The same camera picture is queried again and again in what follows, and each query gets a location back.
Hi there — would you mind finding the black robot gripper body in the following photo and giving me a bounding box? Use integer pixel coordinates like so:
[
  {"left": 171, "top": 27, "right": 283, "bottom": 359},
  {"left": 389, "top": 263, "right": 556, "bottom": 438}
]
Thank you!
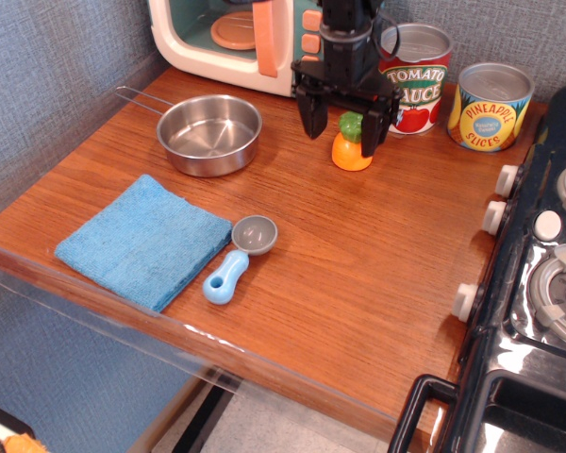
[{"left": 291, "top": 32, "right": 406, "bottom": 125}]

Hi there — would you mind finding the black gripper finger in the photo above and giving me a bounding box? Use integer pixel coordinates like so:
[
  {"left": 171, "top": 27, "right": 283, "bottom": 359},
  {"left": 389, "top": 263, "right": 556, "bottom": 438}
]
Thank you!
[
  {"left": 295, "top": 85, "right": 328, "bottom": 140},
  {"left": 361, "top": 108, "right": 396, "bottom": 158}
]

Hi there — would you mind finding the orange carrot salt shaker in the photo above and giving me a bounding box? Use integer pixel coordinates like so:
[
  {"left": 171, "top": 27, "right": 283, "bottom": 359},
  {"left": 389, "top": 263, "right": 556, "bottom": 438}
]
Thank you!
[{"left": 331, "top": 111, "right": 373, "bottom": 172}]

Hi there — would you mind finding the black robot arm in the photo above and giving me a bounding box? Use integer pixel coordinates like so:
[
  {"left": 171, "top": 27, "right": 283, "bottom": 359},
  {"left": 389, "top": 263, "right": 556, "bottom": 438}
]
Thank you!
[{"left": 291, "top": 1, "right": 401, "bottom": 158}]

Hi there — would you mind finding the white stove knob top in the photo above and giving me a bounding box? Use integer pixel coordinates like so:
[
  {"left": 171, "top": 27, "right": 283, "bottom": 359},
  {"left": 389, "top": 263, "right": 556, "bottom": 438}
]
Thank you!
[{"left": 495, "top": 165, "right": 520, "bottom": 198}]

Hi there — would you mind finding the white stove knob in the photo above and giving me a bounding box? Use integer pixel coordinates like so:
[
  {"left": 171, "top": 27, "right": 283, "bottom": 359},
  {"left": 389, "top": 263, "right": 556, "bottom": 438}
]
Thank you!
[
  {"left": 481, "top": 201, "right": 507, "bottom": 236},
  {"left": 452, "top": 283, "right": 479, "bottom": 323},
  {"left": 495, "top": 165, "right": 520, "bottom": 198}
]

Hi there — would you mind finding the white stove knob middle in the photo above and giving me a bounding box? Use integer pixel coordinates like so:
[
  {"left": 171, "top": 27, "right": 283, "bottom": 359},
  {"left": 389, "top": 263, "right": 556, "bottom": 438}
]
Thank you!
[{"left": 481, "top": 201, "right": 507, "bottom": 236}]

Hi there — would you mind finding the white stove knob bottom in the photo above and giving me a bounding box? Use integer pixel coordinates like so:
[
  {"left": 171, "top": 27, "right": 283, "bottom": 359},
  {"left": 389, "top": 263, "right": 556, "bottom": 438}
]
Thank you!
[{"left": 452, "top": 283, "right": 479, "bottom": 323}]

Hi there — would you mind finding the black toy stove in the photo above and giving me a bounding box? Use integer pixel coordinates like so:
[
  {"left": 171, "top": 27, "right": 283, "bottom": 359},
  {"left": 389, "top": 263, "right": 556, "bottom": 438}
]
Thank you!
[{"left": 426, "top": 86, "right": 566, "bottom": 452}]

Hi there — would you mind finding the tomato sauce can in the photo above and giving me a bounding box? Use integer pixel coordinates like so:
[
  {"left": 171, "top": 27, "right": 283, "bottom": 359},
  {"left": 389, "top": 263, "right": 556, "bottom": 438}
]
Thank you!
[{"left": 379, "top": 23, "right": 453, "bottom": 135}]

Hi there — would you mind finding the toy microwave oven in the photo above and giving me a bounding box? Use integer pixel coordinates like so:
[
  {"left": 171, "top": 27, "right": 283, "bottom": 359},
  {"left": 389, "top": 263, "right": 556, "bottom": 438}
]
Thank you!
[{"left": 148, "top": 1, "right": 323, "bottom": 96}]

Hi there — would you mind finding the orange microwave turntable plate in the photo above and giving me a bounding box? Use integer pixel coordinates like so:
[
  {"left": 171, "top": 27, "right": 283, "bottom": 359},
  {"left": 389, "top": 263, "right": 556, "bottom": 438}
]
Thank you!
[{"left": 210, "top": 11, "right": 256, "bottom": 51}]

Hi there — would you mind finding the stainless steel pan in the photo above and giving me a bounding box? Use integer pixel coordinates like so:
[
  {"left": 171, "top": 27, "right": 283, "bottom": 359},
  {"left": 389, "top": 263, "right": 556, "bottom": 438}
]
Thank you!
[{"left": 115, "top": 86, "right": 263, "bottom": 177}]

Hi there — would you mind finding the pineapple slices can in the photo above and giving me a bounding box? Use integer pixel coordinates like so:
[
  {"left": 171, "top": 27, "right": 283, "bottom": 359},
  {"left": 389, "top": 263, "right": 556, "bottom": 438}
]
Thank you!
[{"left": 447, "top": 62, "right": 535, "bottom": 152}]

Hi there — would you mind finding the blue grey measuring scoop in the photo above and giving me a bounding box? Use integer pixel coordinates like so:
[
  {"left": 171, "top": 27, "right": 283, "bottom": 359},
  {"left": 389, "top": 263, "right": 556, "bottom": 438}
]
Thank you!
[{"left": 203, "top": 215, "right": 278, "bottom": 305}]

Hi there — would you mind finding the blue folded cloth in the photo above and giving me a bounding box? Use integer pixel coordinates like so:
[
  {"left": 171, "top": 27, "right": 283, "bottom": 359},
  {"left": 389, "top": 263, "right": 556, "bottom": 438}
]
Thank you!
[{"left": 55, "top": 175, "right": 232, "bottom": 312}]

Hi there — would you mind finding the clear acrylic table guard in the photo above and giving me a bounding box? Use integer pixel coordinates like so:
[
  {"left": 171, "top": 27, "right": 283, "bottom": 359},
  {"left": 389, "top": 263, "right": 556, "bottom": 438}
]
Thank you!
[{"left": 0, "top": 247, "right": 401, "bottom": 442}]

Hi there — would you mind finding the orange fuzzy object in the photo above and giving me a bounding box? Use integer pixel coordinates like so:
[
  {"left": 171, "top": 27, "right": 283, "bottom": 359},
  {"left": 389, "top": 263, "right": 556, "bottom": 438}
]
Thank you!
[{"left": 3, "top": 434, "right": 48, "bottom": 453}]

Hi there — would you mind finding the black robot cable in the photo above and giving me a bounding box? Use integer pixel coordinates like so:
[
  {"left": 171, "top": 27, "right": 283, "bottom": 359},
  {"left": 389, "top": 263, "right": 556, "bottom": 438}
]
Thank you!
[{"left": 372, "top": 8, "right": 402, "bottom": 62}]

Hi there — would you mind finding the black oven door handle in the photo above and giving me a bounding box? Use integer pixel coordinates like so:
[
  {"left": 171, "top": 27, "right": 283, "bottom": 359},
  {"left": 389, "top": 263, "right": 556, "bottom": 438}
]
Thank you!
[{"left": 388, "top": 374, "right": 458, "bottom": 453}]

